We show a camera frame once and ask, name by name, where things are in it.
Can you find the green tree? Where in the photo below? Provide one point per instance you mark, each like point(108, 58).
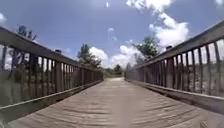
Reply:
point(87, 56)
point(148, 48)

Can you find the distant trees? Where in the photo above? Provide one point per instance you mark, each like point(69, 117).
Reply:
point(116, 69)

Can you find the thin tree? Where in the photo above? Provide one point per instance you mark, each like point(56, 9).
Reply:
point(22, 31)

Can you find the wooden bridge railing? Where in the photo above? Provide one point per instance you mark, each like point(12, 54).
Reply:
point(33, 46)
point(200, 39)

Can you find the wooden bridge deck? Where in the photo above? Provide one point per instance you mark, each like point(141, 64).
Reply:
point(113, 103)

